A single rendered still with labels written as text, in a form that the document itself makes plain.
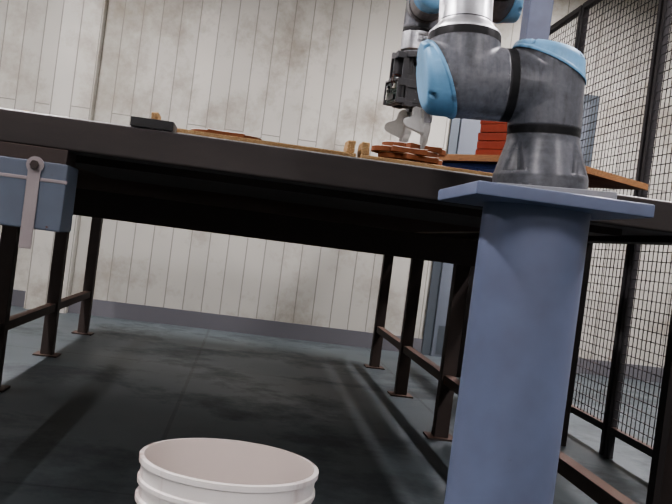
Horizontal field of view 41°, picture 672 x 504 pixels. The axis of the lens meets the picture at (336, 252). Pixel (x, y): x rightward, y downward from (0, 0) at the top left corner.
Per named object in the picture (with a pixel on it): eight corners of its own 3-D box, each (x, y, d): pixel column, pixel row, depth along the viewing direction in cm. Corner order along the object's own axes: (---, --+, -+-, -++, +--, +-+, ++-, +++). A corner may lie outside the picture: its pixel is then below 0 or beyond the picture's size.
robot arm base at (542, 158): (598, 191, 136) (603, 125, 136) (498, 183, 137) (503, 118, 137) (576, 195, 151) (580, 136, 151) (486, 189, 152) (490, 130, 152)
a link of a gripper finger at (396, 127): (376, 143, 199) (388, 104, 195) (400, 147, 201) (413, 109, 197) (380, 149, 197) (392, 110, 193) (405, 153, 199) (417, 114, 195)
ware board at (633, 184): (647, 190, 258) (648, 184, 258) (551, 163, 223) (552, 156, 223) (505, 183, 294) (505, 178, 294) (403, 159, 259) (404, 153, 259)
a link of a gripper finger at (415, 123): (401, 146, 186) (398, 108, 190) (426, 150, 188) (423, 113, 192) (407, 138, 184) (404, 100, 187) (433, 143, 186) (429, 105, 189)
